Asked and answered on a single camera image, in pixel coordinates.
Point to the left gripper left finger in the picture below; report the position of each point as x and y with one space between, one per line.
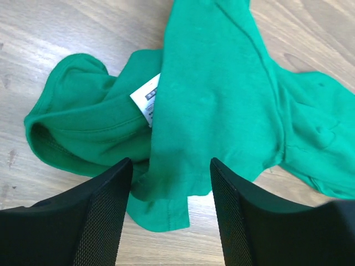
81 226

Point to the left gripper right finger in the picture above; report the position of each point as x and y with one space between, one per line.
259 228

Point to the green t shirt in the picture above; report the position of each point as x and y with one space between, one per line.
211 91

